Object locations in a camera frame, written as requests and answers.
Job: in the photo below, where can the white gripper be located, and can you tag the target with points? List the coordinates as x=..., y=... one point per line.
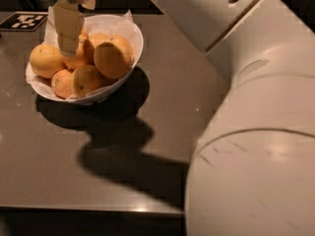
x=68, y=18

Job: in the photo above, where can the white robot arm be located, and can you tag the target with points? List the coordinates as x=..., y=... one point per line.
x=253, y=170

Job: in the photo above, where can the white bowl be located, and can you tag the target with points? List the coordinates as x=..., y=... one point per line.
x=138, y=46

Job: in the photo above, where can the large front right orange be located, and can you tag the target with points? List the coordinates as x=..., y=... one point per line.
x=114, y=57

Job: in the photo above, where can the front left small orange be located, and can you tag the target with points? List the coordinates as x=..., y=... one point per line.
x=61, y=83

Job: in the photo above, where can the white paper liner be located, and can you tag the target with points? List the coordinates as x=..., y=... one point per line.
x=124, y=22

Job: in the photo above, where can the black white fiducial marker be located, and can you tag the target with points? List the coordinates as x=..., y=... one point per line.
x=23, y=21

